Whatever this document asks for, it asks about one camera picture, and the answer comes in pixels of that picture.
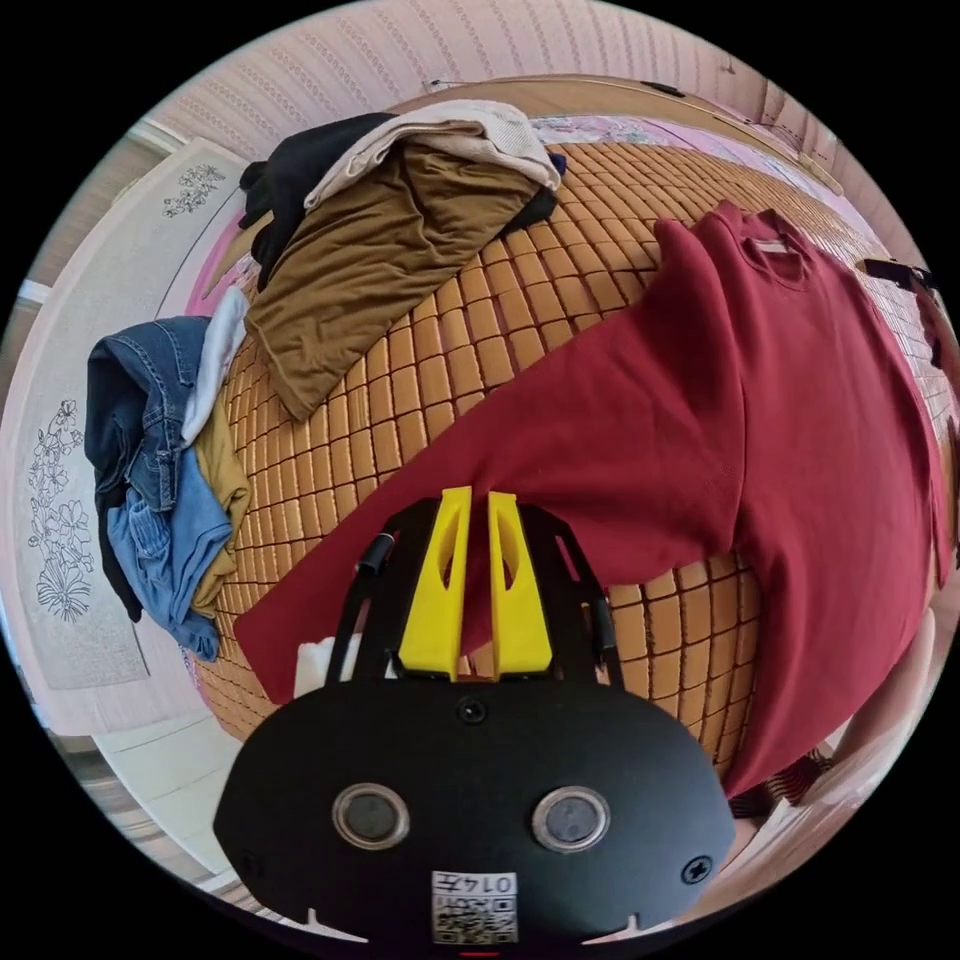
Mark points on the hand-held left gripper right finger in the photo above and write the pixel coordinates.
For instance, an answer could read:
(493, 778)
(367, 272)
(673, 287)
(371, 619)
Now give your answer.
(521, 607)

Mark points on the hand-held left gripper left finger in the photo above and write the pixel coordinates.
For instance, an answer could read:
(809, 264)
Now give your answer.
(436, 600)

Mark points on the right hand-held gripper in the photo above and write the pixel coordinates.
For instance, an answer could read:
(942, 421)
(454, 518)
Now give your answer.
(896, 271)

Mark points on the red long sleeve shirt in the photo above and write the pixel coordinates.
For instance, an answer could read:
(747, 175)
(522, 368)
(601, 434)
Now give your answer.
(675, 420)

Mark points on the bed with woven mat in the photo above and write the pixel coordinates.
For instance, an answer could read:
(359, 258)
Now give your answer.
(525, 300)

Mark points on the pile of clothes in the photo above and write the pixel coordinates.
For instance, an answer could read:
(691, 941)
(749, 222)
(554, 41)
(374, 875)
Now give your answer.
(352, 247)

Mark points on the person's body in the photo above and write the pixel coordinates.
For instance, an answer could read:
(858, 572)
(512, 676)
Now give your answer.
(885, 705)

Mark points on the white cupboard with flower print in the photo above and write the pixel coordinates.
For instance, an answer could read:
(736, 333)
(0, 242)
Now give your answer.
(90, 360)

